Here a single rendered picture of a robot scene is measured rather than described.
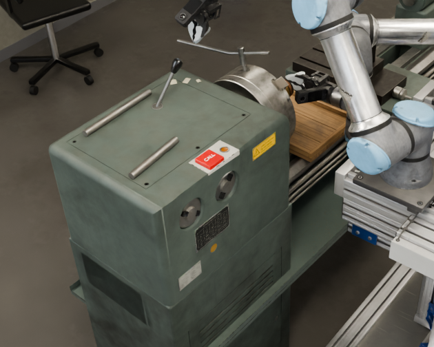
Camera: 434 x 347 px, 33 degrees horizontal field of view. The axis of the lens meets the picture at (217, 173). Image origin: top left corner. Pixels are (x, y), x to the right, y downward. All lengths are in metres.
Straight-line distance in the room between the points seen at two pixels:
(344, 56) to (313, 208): 1.16
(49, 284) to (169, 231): 1.62
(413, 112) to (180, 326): 0.95
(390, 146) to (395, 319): 1.22
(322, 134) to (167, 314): 0.97
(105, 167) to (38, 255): 1.66
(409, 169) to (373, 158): 0.20
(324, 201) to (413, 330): 0.61
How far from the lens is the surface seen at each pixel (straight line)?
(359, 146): 1.93
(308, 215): 2.92
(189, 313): 2.29
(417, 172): 2.11
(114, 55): 5.13
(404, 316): 3.05
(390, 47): 3.41
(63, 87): 4.87
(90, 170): 2.09
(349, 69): 1.91
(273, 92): 2.42
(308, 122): 2.82
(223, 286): 2.37
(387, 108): 2.86
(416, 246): 2.09
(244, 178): 2.17
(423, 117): 2.01
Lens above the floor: 2.54
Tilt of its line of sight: 40 degrees down
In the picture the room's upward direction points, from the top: 4 degrees counter-clockwise
